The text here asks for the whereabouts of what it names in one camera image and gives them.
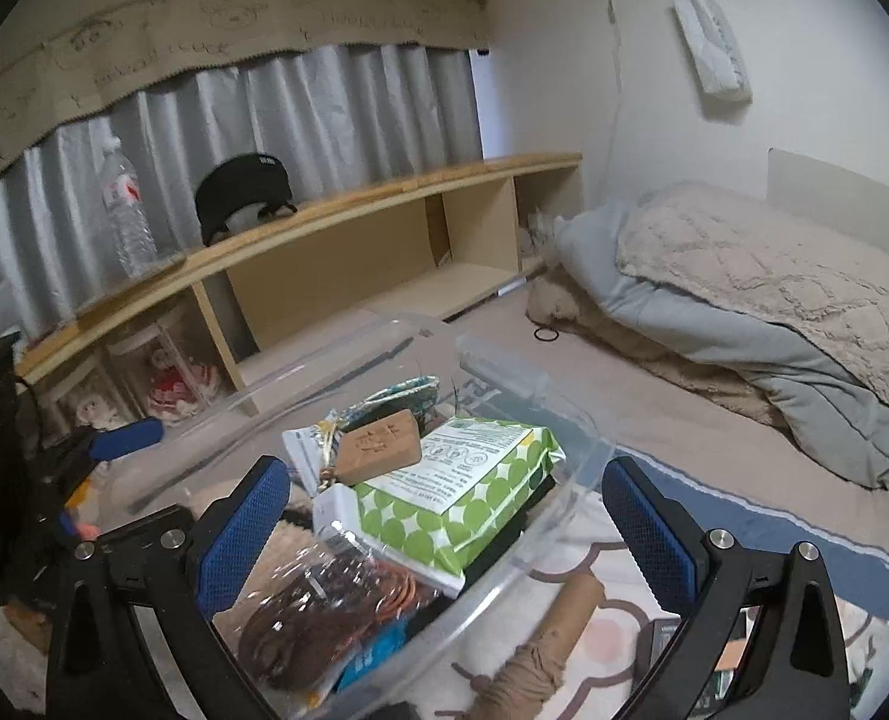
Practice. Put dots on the green white wet wipes packet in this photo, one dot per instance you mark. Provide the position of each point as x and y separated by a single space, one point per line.
459 495

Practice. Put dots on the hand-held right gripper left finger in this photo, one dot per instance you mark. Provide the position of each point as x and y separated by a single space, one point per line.
243 540

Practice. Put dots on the beige textured pillow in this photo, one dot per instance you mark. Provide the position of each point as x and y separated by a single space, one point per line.
774 277

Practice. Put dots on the wooden bedside shelf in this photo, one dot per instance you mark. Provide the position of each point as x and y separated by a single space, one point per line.
377 195

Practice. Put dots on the red white doll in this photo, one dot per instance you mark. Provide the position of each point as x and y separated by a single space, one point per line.
178 386

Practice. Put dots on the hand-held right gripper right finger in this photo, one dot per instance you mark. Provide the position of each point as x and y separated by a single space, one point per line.
651 540

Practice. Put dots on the black cap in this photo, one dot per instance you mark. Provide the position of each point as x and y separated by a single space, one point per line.
242 184

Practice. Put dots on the clear water bottle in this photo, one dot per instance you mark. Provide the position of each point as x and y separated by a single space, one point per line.
128 217

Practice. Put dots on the printed cartoon blanket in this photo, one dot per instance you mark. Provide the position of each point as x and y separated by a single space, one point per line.
624 562

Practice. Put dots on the brown stamped block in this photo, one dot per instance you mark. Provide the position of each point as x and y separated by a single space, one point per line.
381 450

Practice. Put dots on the clear plastic storage box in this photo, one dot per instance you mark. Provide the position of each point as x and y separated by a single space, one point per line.
489 390

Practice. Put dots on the grey curtain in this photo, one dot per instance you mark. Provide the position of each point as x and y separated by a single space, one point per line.
339 120

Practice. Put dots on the brown plush toy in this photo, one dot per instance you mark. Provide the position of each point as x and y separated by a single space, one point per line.
283 549

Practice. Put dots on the white hanging bag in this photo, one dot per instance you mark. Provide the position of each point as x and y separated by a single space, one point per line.
711 41

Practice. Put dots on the grey duvet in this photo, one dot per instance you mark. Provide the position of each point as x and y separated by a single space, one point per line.
677 330

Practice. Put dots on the white headboard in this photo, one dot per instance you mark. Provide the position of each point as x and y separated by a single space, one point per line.
842 187

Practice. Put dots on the beige printed curtain valance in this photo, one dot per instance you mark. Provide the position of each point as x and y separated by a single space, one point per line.
189 37

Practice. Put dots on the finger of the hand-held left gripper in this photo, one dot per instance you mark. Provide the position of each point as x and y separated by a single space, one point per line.
126 439
141 521

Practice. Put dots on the black cardboard box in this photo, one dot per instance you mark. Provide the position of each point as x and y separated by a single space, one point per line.
662 645

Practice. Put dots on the beige bed sheet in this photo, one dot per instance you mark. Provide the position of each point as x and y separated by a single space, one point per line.
602 405

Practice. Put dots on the beige fleece blanket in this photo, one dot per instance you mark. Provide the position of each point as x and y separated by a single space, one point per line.
639 360

